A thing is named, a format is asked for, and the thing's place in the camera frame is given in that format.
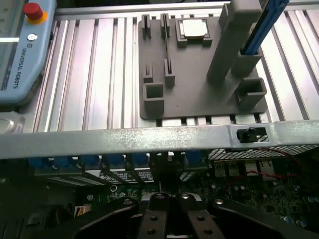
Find green motherboard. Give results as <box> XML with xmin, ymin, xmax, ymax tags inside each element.
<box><xmin>87</xmin><ymin>159</ymin><xmax>319</xmax><ymax>225</ymax></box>

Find open black PC case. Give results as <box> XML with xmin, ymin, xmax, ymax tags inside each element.
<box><xmin>0</xmin><ymin>109</ymin><xmax>319</xmax><ymax>239</ymax></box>

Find grey plastic parts rack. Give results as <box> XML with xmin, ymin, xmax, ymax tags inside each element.
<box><xmin>138</xmin><ymin>0</ymin><xmax>269</xmax><ymax>120</ymax></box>

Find green RAM stick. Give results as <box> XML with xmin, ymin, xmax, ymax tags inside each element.
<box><xmin>163</xmin><ymin>13</ymin><xmax>172</xmax><ymax>75</ymax></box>

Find silver CPU chip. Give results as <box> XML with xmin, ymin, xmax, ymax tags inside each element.
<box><xmin>180</xmin><ymin>18</ymin><xmax>208</xmax><ymax>40</ymax></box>

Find grey-blue teach pendant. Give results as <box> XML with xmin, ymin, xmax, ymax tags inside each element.
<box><xmin>0</xmin><ymin>0</ymin><xmax>57</xmax><ymax>105</ymax></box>

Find hard disk in blue caddy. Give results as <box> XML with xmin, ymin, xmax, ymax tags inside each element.
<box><xmin>243</xmin><ymin>0</ymin><xmax>291</xmax><ymax>56</ymax></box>

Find black intrusion switch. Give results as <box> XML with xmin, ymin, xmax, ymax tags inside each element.
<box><xmin>236</xmin><ymin>126</ymin><xmax>269</xmax><ymax>144</ymax></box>

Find red wire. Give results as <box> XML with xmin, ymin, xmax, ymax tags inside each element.
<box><xmin>228</xmin><ymin>148</ymin><xmax>300</xmax><ymax>185</ymax></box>

